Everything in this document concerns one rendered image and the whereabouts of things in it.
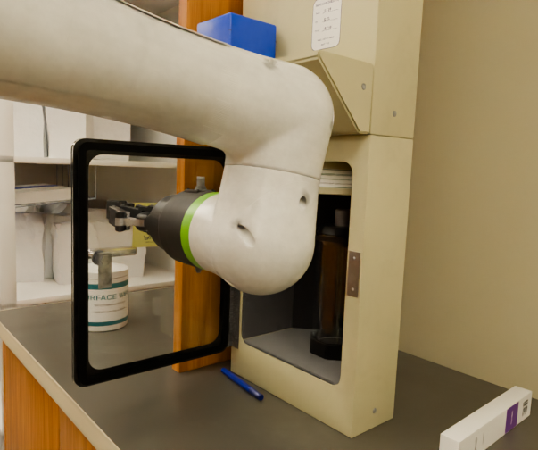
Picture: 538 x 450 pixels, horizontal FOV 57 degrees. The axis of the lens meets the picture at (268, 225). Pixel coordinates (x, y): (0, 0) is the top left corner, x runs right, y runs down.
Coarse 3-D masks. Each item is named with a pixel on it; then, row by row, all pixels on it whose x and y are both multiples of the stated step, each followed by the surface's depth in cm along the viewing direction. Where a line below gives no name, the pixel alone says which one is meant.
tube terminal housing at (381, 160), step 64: (256, 0) 91; (384, 0) 71; (384, 64) 73; (384, 128) 74; (384, 192) 76; (384, 256) 78; (384, 320) 80; (256, 384) 96; (320, 384) 82; (384, 384) 82
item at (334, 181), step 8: (328, 168) 84; (336, 168) 83; (344, 168) 83; (328, 176) 83; (336, 176) 83; (344, 176) 83; (320, 184) 83; (328, 184) 83; (336, 184) 82; (344, 184) 82; (320, 192) 83; (328, 192) 82; (336, 192) 82; (344, 192) 82
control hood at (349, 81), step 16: (304, 64) 67; (320, 64) 65; (336, 64) 66; (352, 64) 68; (368, 64) 71; (336, 80) 67; (352, 80) 69; (368, 80) 71; (336, 96) 68; (352, 96) 69; (368, 96) 71; (336, 112) 70; (352, 112) 69; (368, 112) 72; (336, 128) 73; (352, 128) 71; (368, 128) 72
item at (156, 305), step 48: (96, 192) 78; (144, 192) 84; (96, 240) 79; (144, 240) 85; (96, 288) 80; (144, 288) 86; (192, 288) 92; (96, 336) 81; (144, 336) 87; (192, 336) 93
